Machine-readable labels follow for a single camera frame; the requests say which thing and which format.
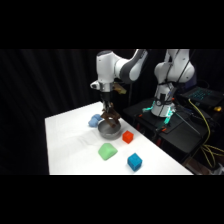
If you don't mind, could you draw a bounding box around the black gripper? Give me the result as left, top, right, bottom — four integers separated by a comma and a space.
100, 90, 117, 115

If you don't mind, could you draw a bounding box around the grey metal bowl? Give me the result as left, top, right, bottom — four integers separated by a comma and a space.
96, 118, 122, 140

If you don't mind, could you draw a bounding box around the light blue soft toy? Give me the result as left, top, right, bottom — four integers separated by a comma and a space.
87, 113, 104, 129

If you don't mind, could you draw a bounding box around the orange-red cube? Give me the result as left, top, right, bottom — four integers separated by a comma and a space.
121, 130, 135, 145

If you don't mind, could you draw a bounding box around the green foam wedge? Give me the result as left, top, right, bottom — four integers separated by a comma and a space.
97, 142, 119, 162

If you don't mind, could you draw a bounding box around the blue cube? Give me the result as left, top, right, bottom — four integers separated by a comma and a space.
126, 152, 144, 173

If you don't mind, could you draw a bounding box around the black curtain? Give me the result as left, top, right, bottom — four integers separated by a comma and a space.
0, 49, 224, 176

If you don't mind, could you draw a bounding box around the black robot stand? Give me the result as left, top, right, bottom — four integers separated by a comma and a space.
122, 96, 224, 164

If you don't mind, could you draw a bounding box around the black laptop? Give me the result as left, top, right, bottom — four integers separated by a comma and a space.
180, 86, 224, 108

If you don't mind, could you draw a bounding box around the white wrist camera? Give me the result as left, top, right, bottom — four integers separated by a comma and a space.
89, 80, 102, 91

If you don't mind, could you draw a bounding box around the yellow cable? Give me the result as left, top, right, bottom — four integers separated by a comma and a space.
187, 98, 224, 168

